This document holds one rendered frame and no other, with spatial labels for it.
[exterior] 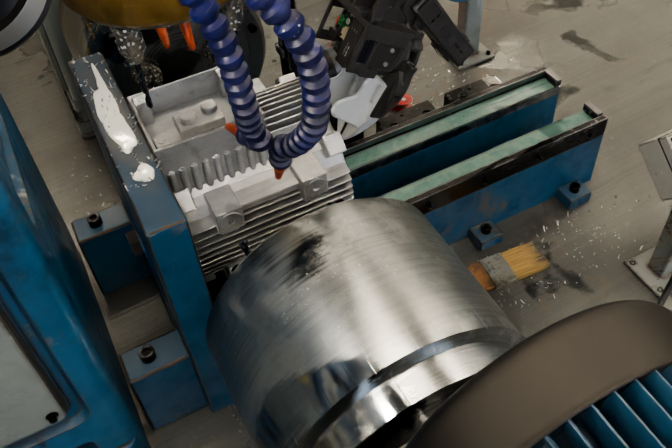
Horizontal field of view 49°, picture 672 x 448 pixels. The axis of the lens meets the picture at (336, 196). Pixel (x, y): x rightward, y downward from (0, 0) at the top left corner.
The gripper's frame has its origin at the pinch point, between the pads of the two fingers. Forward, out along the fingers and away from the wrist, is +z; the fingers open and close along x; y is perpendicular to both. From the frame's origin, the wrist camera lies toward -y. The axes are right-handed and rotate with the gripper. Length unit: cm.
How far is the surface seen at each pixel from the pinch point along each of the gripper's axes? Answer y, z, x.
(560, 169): -40.2, 3.0, 1.2
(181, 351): 14.4, 27.4, 6.6
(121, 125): 23.0, 6.3, -6.6
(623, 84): -67, -5, -14
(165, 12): 26.6, -11.1, 2.6
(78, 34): 20.0, 10.2, -33.3
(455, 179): -21.0, 6.2, 0.3
